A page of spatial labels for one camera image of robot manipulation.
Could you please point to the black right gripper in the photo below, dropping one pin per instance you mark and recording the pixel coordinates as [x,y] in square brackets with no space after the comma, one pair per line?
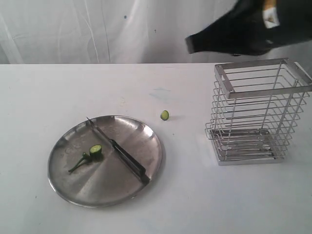
[250,27]

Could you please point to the black kitchen knife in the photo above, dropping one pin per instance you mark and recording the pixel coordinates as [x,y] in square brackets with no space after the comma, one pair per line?
[138,169]

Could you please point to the green vegetable with stem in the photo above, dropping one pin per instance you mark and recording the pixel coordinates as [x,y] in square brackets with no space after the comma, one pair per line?
[95,155]

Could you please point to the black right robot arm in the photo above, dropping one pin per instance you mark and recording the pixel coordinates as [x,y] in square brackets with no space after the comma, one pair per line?
[300,21]

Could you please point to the round steel plate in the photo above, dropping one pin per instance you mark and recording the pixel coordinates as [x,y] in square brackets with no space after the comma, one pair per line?
[110,181]

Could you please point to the white backdrop curtain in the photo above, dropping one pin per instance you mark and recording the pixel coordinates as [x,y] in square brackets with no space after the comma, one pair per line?
[105,31]

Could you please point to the wire metal utensil rack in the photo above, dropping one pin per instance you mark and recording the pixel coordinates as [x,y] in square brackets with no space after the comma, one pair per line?
[256,106]

